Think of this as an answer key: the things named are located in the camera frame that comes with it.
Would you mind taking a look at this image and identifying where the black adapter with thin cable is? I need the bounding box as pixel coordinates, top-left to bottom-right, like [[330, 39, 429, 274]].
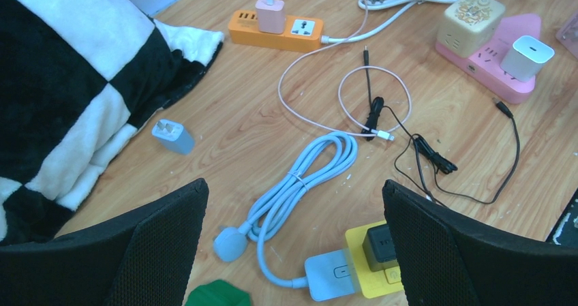
[[361, 46, 434, 202]]

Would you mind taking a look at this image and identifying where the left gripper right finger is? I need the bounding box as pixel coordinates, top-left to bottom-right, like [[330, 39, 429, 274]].
[[382, 179, 577, 305]]

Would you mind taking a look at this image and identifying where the white cube charger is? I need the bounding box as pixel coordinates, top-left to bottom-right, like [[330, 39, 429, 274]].
[[500, 35, 555, 82]]

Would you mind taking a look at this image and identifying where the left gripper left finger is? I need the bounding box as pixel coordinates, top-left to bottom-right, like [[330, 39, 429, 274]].
[[1, 178, 209, 305]]

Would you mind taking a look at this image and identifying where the pink cube socket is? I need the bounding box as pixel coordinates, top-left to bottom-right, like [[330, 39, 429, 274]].
[[556, 11, 578, 59]]

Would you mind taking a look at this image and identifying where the light blue coiled cord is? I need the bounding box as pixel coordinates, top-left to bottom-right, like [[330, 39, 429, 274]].
[[212, 131, 359, 290]]

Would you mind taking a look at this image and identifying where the orange power strip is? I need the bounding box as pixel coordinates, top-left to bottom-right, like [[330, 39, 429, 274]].
[[228, 10, 324, 53]]

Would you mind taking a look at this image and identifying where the white pink usb cable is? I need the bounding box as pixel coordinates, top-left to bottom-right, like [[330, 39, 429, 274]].
[[266, 0, 412, 142]]

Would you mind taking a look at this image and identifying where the green cloth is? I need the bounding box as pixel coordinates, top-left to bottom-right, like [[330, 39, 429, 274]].
[[185, 279, 252, 306]]

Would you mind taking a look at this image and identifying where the pink power strip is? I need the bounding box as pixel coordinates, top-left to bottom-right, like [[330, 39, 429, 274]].
[[435, 13, 542, 104]]

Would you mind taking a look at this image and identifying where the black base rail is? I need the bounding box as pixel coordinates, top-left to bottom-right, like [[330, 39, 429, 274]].
[[546, 191, 577, 248]]

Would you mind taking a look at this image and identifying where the black tp-link power adapter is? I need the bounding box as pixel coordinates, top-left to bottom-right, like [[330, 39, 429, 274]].
[[362, 98, 521, 272]]

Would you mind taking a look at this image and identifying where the light blue power strip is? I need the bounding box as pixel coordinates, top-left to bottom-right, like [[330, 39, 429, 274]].
[[304, 249, 357, 302]]

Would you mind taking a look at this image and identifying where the beige cube socket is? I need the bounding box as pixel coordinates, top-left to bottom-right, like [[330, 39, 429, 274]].
[[437, 0, 506, 58]]

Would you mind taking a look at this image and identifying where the yellow cube socket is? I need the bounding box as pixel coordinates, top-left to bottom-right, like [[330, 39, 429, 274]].
[[345, 220, 404, 299]]

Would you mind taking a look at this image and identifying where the black white checkered pillow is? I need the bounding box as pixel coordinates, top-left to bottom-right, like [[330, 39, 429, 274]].
[[1, 0, 224, 245]]

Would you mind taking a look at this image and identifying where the grey blue small charger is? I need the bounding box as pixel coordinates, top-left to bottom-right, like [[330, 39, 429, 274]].
[[151, 119, 195, 155]]

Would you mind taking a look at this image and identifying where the pink usb charger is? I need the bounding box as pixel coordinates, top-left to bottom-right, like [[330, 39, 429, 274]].
[[255, 0, 286, 34]]

